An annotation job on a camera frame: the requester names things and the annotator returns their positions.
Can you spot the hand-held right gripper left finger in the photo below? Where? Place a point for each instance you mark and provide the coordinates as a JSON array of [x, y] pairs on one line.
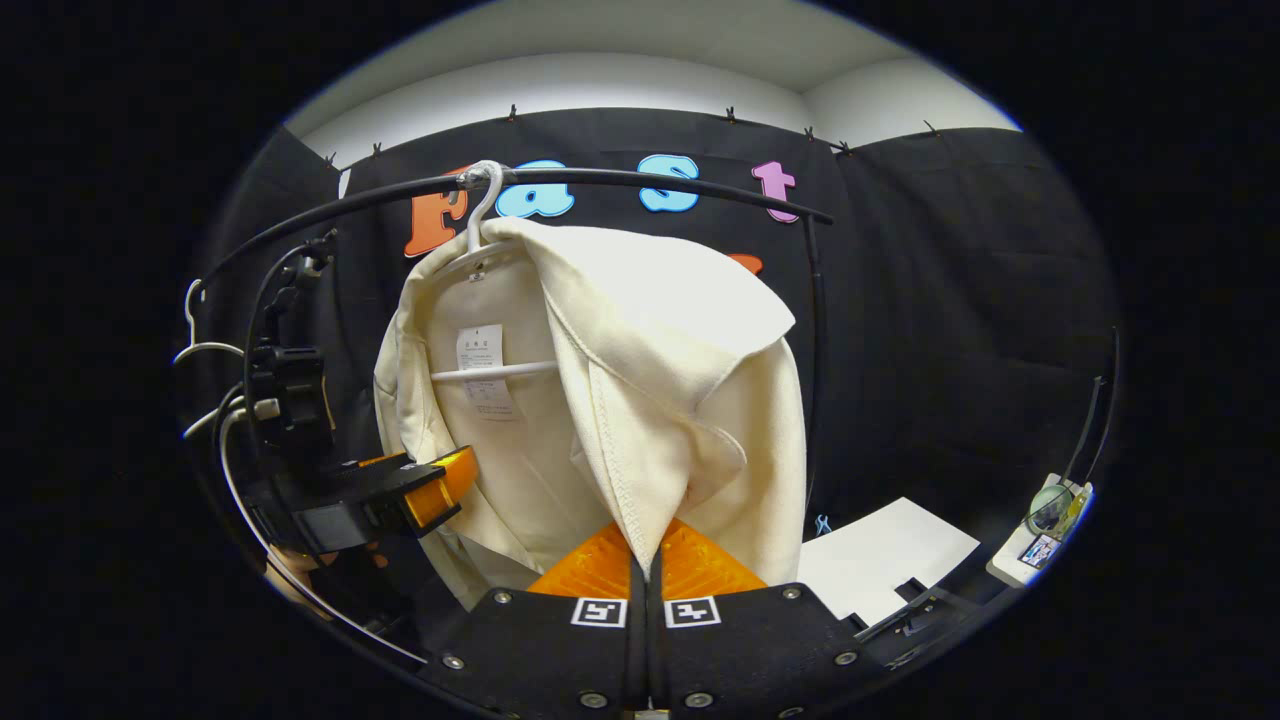
[[540, 650]]

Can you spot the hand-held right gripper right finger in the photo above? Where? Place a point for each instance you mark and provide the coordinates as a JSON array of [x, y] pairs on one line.
[[760, 650]]

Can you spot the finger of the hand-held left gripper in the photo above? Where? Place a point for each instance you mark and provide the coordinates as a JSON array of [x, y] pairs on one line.
[[440, 490]]

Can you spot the cream shirt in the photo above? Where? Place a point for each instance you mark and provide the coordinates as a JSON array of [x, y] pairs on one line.
[[660, 330]]

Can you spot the white hanger with hook wrap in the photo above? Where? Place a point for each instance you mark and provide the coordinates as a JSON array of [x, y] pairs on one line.
[[495, 371]]

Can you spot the empty white hanger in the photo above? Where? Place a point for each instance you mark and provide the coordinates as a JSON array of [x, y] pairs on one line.
[[215, 348]]

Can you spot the white floor board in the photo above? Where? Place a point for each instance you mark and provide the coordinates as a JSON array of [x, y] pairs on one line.
[[880, 560]]

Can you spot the small white stand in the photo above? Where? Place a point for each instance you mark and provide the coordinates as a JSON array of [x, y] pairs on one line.
[[1040, 545]]

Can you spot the black backdrop cloth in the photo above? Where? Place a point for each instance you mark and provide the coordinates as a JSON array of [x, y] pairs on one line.
[[950, 350]]

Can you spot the row of small backdrop clips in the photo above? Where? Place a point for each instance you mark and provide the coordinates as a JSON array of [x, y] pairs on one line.
[[730, 115]]

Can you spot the black clothes rail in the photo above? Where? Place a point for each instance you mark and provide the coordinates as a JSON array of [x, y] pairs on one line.
[[600, 175]]

